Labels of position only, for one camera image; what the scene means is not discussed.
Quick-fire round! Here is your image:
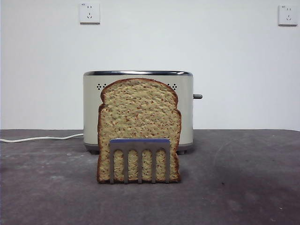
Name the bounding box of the seeded brown bread slice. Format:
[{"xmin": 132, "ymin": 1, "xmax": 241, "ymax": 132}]
[{"xmin": 97, "ymin": 78, "xmax": 182, "ymax": 185}]

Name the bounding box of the metal toast rack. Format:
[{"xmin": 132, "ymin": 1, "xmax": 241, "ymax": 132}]
[{"xmin": 109, "ymin": 138, "xmax": 171, "ymax": 185}]

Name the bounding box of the stainless steel toaster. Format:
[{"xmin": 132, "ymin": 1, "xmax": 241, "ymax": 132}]
[{"xmin": 82, "ymin": 70, "xmax": 195, "ymax": 155}]

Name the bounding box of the white wall socket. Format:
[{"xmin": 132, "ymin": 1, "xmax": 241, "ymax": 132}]
[
  {"xmin": 277, "ymin": 4, "xmax": 300, "ymax": 27},
  {"xmin": 79, "ymin": 2, "xmax": 101, "ymax": 25}
]

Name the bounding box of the white power cord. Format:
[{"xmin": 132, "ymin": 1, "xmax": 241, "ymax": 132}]
[{"xmin": 0, "ymin": 133, "xmax": 84, "ymax": 143}]

